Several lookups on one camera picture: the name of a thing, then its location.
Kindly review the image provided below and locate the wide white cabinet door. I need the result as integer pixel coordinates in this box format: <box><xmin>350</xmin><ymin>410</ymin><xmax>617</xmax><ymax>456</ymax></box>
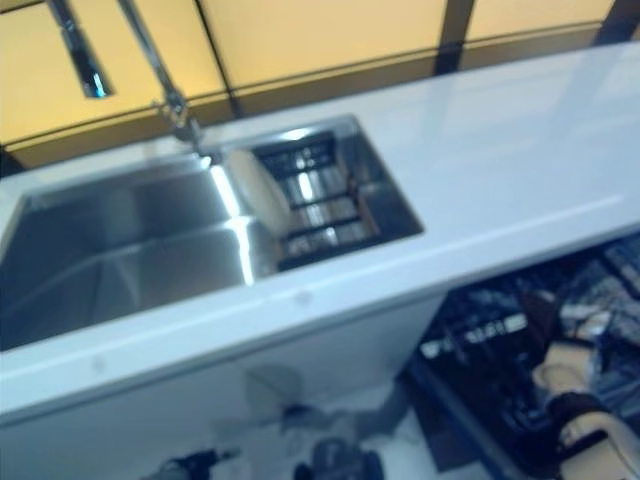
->
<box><xmin>0</xmin><ymin>339</ymin><xmax>254</xmax><ymax>480</ymax></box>

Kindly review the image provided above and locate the black sink dish rack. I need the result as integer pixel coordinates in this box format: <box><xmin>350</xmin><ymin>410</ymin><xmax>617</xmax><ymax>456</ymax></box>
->
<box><xmin>253</xmin><ymin>128</ymin><xmax>382</xmax><ymax>272</ymax></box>

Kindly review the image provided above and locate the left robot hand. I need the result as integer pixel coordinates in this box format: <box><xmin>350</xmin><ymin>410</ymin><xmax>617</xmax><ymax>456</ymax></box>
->
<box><xmin>156</xmin><ymin>448</ymin><xmax>237</xmax><ymax>480</ymax></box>

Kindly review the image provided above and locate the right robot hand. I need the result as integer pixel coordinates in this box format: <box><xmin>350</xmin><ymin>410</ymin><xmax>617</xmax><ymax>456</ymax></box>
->
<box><xmin>544</xmin><ymin>391</ymin><xmax>620</xmax><ymax>445</ymax></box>

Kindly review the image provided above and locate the narrow white cabinet door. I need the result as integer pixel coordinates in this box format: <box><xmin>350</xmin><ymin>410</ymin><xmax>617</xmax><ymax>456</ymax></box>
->
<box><xmin>244</xmin><ymin>293</ymin><xmax>447</xmax><ymax>451</ymax></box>

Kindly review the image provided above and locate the stainless steel sink basin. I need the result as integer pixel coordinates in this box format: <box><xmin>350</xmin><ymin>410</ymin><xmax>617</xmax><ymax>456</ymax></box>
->
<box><xmin>0</xmin><ymin>113</ymin><xmax>426</xmax><ymax>352</ymax></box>

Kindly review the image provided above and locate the chrome gooseneck kitchen faucet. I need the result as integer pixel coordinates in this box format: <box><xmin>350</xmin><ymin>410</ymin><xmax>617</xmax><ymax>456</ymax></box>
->
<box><xmin>47</xmin><ymin>0</ymin><xmax>202</xmax><ymax>152</ymax></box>

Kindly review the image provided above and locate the black wire dishwasher rack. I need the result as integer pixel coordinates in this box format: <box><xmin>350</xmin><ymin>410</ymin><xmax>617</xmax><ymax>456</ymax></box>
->
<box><xmin>413</xmin><ymin>238</ymin><xmax>640</xmax><ymax>451</ymax></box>

